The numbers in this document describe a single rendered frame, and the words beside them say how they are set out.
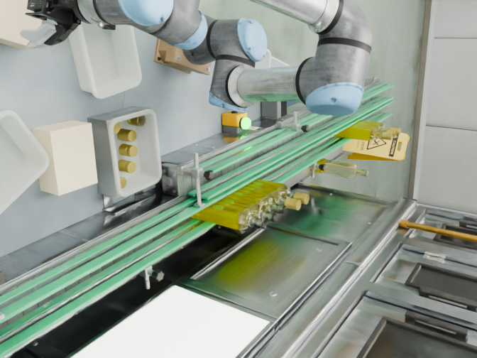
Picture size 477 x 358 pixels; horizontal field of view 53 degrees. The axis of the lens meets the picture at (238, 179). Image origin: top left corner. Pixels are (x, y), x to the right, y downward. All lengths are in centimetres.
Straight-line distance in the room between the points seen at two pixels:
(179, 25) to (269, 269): 82
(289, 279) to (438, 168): 623
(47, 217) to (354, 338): 84
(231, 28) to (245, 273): 70
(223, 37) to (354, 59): 48
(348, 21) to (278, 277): 72
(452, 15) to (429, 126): 149
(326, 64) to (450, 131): 633
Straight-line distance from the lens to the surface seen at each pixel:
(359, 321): 132
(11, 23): 116
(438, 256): 166
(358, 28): 107
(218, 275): 142
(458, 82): 719
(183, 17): 86
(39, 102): 129
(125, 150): 141
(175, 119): 162
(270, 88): 121
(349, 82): 104
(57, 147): 123
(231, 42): 139
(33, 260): 125
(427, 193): 767
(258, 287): 136
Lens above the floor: 182
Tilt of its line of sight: 33 degrees down
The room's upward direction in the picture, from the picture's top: 102 degrees clockwise
